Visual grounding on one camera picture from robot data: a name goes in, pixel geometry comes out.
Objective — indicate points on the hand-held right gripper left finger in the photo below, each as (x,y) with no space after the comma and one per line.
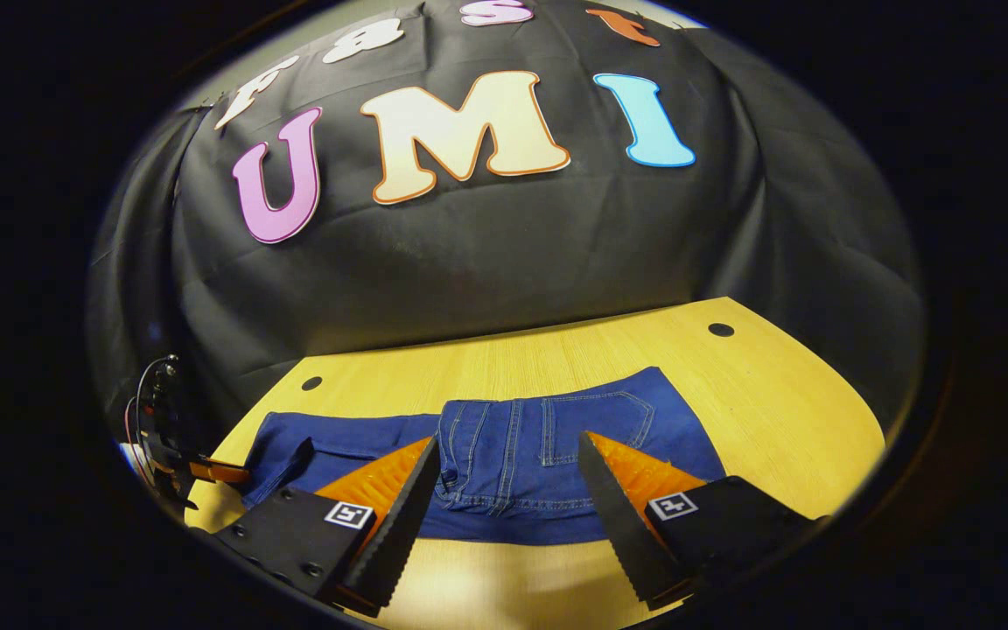
(399,538)

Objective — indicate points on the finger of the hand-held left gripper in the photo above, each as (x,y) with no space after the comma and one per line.
(220,472)

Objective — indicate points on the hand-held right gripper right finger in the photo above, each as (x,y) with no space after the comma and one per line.
(622,534)

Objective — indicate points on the blue jeans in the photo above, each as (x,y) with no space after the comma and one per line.
(513,472)

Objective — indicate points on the black backdrop cloth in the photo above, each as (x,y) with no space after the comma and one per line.
(513,262)

